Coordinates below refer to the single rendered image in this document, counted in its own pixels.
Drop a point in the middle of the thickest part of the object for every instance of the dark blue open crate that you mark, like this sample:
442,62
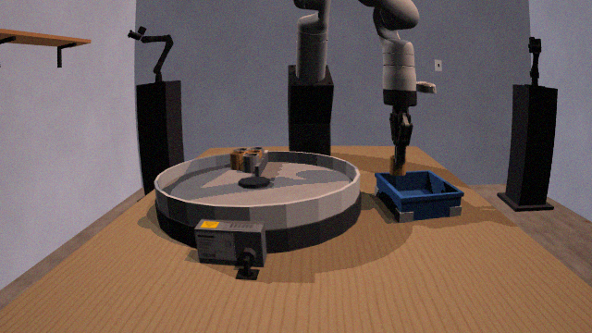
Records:
429,201

